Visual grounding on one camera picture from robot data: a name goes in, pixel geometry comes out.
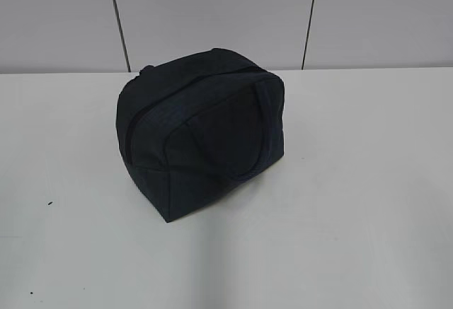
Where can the dark navy insulated lunch bag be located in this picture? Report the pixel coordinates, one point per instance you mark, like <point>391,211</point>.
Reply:
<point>193,129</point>

